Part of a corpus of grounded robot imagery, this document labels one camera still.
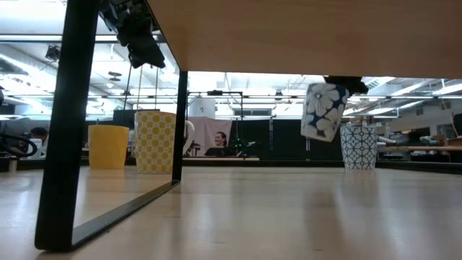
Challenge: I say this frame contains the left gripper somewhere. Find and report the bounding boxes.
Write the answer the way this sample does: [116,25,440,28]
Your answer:
[99,0,167,69]

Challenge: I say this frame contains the navy white flower mug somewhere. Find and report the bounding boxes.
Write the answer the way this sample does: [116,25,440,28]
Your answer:
[300,82,350,143]

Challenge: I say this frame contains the yellow dotted mug white handle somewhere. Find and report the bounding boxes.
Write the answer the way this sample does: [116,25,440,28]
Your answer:
[134,110,196,175]

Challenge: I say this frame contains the plain yellow mug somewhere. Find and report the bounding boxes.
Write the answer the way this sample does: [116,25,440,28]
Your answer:
[87,124,130,170]

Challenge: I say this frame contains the blue lattice pattern mug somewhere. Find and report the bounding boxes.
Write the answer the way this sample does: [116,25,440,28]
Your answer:
[339,123,379,171]

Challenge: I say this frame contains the white cylindrical tank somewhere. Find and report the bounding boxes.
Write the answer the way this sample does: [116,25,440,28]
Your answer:
[188,97,217,118]

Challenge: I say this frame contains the black partition curtain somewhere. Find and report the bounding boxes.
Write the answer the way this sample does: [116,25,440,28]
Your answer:
[230,118,344,163]

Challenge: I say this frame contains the pink backdrop cloth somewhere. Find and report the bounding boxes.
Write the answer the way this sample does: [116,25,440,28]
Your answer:
[187,116,233,157]

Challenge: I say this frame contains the wooden workbench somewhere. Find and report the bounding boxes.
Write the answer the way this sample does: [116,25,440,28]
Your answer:
[377,144,462,163]

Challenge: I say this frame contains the person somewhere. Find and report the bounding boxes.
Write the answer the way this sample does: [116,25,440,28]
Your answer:
[204,131,235,157]
[21,126,50,160]

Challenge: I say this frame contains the wooden shelf riser black legs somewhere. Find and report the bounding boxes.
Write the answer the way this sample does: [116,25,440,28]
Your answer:
[34,0,462,253]

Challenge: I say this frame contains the white container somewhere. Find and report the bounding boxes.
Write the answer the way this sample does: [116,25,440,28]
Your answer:
[30,139,44,160]

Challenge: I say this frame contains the black aluminium table frame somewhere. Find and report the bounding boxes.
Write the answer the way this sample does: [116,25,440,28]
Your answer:
[0,157,462,175]

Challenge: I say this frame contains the black cable loop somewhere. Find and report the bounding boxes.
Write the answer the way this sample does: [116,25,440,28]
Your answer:
[0,133,39,159]

